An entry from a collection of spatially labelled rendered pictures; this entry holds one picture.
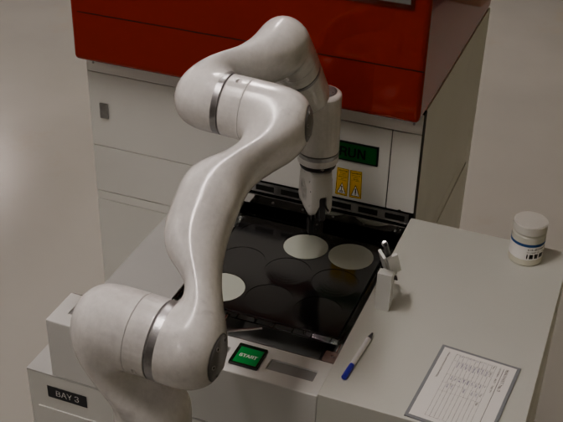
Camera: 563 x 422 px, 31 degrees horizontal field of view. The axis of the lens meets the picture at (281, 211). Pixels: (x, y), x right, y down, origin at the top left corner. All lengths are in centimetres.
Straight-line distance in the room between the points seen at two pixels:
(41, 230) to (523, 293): 237
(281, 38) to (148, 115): 82
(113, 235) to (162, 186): 24
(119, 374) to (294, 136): 44
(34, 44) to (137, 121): 328
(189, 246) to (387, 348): 56
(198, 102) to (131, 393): 45
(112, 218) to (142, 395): 114
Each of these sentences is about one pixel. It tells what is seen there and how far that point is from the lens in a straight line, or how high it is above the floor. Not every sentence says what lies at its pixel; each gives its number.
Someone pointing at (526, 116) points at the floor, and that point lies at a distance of 502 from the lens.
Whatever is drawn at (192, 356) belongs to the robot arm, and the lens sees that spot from 141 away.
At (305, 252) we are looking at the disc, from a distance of 224.
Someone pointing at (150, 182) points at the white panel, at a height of 90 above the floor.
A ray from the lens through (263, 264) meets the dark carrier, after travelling 220.
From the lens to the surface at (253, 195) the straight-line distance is 237.
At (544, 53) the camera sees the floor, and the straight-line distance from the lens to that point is 578.
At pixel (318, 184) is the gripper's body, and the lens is 205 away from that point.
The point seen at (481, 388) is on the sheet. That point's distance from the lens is 184.
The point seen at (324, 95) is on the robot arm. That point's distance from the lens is 186.
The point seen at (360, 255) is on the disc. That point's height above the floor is 90.
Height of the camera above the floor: 217
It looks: 32 degrees down
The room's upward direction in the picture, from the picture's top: 2 degrees clockwise
